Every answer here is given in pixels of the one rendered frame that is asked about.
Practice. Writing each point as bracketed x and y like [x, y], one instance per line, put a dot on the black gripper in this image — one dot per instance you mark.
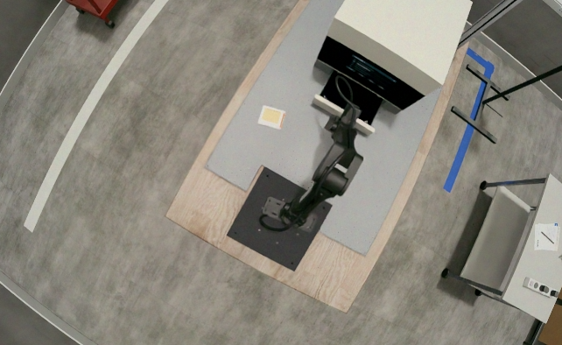
[329, 122]

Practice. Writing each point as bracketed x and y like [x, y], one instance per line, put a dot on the grey lab imager with drawer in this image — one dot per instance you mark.
[401, 50]

